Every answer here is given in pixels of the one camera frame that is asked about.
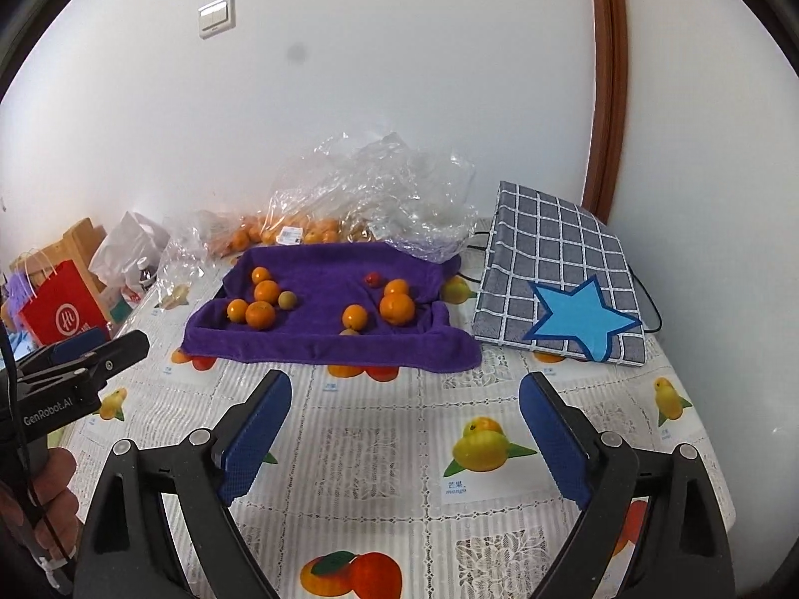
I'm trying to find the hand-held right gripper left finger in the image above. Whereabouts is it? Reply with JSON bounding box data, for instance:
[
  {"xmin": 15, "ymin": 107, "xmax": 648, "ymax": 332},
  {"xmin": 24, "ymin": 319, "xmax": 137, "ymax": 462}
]
[{"xmin": 73, "ymin": 369, "xmax": 293, "ymax": 599}]

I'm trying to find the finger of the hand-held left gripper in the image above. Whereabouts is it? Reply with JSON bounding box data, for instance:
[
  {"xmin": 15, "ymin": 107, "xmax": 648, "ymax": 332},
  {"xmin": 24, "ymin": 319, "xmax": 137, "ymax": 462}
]
[
  {"xmin": 25, "ymin": 326, "xmax": 112, "ymax": 369},
  {"xmin": 15, "ymin": 330, "xmax": 151, "ymax": 391}
]

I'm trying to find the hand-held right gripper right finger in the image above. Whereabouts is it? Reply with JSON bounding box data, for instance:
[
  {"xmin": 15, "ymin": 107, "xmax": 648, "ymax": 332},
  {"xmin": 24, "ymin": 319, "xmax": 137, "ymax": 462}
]
[{"xmin": 518, "ymin": 371, "xmax": 738, "ymax": 599}]

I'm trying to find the large orange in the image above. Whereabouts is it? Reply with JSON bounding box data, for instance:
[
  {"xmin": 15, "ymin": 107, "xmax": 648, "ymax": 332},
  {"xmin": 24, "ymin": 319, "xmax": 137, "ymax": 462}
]
[{"xmin": 380, "ymin": 293, "xmax": 416, "ymax": 326}]

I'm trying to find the person's left hand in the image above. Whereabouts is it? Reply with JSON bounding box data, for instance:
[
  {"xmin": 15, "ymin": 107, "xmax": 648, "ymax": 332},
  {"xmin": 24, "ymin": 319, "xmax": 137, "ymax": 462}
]
[{"xmin": 0, "ymin": 446, "xmax": 85, "ymax": 594}]

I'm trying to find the red paper bag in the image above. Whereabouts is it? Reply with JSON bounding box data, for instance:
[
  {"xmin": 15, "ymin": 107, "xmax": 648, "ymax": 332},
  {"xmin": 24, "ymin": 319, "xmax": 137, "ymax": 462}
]
[{"xmin": 13, "ymin": 259, "xmax": 113, "ymax": 347}]

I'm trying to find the white bag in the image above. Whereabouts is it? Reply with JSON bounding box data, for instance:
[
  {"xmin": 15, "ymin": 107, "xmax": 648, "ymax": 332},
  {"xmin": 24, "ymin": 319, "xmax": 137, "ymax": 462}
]
[{"xmin": 88, "ymin": 211, "xmax": 171, "ymax": 300}]

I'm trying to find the small clear plastic bag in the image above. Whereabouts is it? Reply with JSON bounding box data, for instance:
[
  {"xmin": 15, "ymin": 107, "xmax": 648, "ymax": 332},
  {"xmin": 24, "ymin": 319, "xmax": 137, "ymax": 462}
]
[{"xmin": 153, "ymin": 209, "xmax": 226, "ymax": 309}]

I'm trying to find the fruit print lace tablecloth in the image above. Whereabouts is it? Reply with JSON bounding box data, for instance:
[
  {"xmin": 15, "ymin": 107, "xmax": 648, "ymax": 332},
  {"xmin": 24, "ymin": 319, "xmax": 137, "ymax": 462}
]
[{"xmin": 0, "ymin": 218, "xmax": 741, "ymax": 599}]

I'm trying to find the grey checked cloth blue star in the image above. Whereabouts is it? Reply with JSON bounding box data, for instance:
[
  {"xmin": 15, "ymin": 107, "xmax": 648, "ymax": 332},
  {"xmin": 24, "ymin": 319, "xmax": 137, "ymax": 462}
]
[{"xmin": 472, "ymin": 181, "xmax": 645, "ymax": 366}]

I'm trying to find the pile of bagged oranges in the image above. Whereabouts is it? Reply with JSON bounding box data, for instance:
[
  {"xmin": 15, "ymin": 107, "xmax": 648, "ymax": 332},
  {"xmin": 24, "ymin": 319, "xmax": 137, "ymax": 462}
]
[{"xmin": 209, "ymin": 213, "xmax": 344, "ymax": 257}]

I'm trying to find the purple towel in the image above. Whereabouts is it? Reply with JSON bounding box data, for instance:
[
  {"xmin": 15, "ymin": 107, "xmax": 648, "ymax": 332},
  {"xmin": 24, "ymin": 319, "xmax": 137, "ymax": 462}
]
[{"xmin": 181, "ymin": 243, "xmax": 483, "ymax": 375}]

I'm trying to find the large crumpled clear plastic bag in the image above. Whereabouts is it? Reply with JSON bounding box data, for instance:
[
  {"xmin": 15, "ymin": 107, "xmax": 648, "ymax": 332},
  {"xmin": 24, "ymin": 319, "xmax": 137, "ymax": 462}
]
[{"xmin": 268, "ymin": 131, "xmax": 478, "ymax": 263}]

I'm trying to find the white wall light switch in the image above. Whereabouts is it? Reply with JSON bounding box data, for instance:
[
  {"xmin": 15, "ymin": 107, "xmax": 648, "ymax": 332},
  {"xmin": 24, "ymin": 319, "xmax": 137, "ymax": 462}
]
[{"xmin": 198, "ymin": 0, "xmax": 237, "ymax": 40}]

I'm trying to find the brown wooden door frame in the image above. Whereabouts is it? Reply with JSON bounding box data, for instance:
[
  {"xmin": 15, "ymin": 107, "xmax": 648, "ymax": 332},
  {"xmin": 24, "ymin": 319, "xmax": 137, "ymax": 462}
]
[{"xmin": 583, "ymin": 0, "xmax": 628, "ymax": 222}]

